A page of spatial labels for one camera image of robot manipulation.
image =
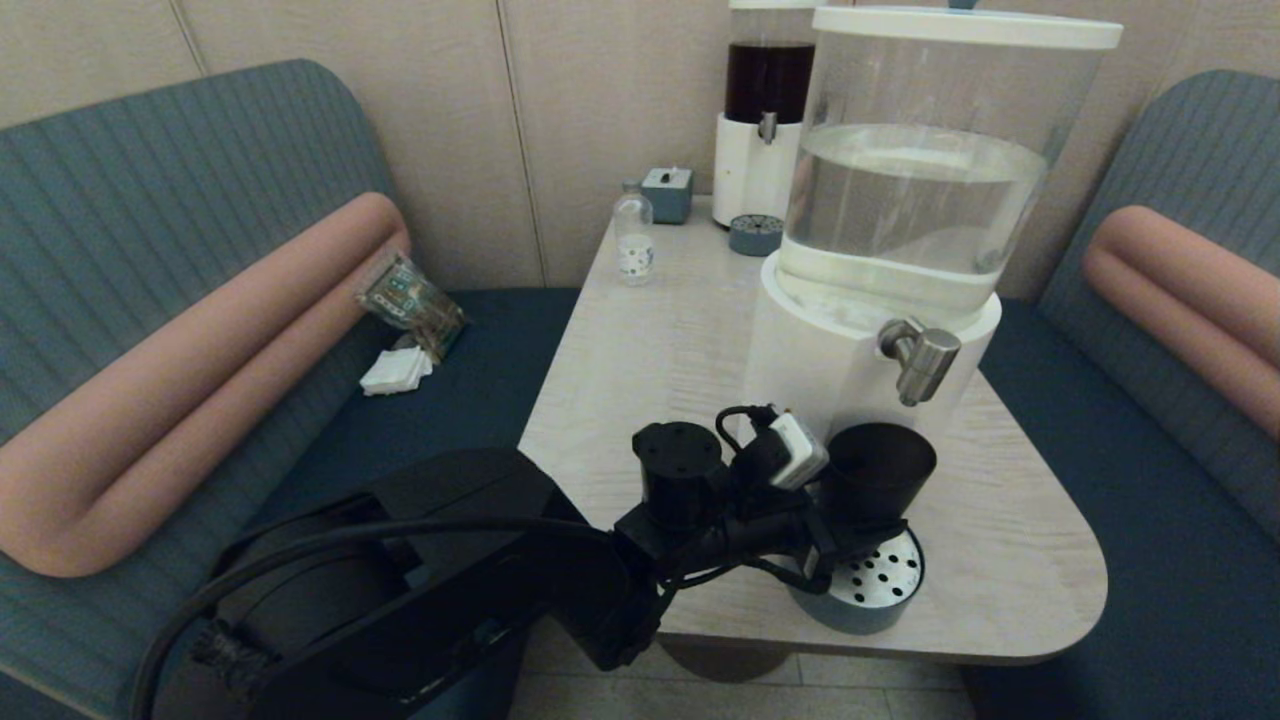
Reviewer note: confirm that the large blue perforated drip tray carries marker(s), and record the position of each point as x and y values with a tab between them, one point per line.
880	590

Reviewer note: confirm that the clear plastic snack bag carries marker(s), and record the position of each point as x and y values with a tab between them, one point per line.
412	303

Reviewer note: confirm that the large clear water dispenser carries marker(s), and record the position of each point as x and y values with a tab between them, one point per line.
830	330

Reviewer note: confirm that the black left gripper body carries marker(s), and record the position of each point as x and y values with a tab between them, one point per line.
775	530

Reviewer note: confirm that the small dark drink dispenser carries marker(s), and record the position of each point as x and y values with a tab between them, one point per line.
750	170

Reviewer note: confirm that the black plastic cup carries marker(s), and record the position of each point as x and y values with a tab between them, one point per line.
880	470

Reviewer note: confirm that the white paper napkins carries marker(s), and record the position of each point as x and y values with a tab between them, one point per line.
398	370

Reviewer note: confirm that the small silver dispenser tap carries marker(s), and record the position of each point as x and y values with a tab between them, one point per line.
767	128

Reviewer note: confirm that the silver water dispenser tap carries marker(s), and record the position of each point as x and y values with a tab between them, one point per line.
925	360

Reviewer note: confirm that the pink bolster cushion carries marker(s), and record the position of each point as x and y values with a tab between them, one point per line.
1190	300
200	380

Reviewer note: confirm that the small clear plastic bottle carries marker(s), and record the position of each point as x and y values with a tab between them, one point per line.
634	248

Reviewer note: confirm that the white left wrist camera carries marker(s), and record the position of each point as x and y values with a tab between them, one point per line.
800	450

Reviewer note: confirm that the small blue drip tray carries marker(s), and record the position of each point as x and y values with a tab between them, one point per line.
755	236

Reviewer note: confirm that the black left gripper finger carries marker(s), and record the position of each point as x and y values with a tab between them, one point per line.
870	538

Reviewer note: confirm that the golden table pedestal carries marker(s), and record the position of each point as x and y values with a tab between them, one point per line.
730	665

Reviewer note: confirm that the blue upholstered bench sofa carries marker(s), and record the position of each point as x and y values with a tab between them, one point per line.
1150	520
440	420

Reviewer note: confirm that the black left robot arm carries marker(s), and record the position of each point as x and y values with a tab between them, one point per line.
460	570

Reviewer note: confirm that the teal tissue box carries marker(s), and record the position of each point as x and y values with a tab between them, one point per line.
668	197

